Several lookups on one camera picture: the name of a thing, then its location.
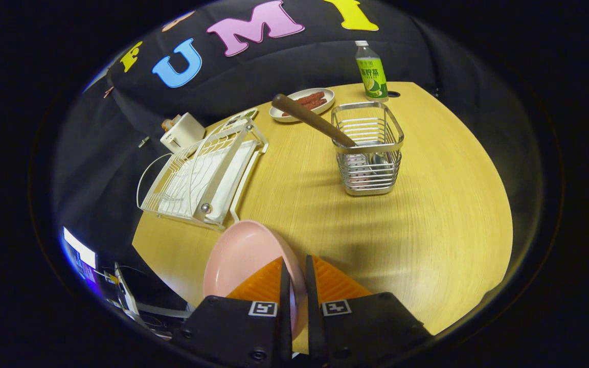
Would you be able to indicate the bright monitor screen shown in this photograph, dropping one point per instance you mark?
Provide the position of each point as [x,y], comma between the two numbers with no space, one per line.
[81,253]

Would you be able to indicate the beige oval plate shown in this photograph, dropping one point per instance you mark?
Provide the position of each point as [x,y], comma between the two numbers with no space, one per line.
[328,97]

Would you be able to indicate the white two-part sauce dish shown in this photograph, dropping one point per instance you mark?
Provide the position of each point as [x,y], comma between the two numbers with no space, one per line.
[246,115]

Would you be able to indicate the white toaster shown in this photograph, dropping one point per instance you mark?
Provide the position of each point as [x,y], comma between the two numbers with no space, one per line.
[184,134]

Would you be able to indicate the small orange clip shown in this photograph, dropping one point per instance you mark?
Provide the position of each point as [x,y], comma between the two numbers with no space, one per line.
[108,92]

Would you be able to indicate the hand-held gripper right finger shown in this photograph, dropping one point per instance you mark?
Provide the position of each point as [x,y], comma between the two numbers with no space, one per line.
[315,312]

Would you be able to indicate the small silver clip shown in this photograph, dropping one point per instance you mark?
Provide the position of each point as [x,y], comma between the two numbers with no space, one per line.
[143,141]

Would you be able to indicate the pink plate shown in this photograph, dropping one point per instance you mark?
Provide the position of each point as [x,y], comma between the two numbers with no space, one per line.
[243,255]

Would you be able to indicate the green label drink bottle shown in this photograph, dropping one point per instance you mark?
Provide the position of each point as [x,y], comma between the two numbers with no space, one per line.
[374,76]

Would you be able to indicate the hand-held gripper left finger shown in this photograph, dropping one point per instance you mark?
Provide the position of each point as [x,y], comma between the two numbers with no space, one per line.
[285,312]

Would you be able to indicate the black backdrop cloth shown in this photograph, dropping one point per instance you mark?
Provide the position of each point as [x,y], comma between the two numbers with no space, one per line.
[274,61]

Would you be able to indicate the white metal frame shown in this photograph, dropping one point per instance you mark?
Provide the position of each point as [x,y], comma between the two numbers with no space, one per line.
[127,291]

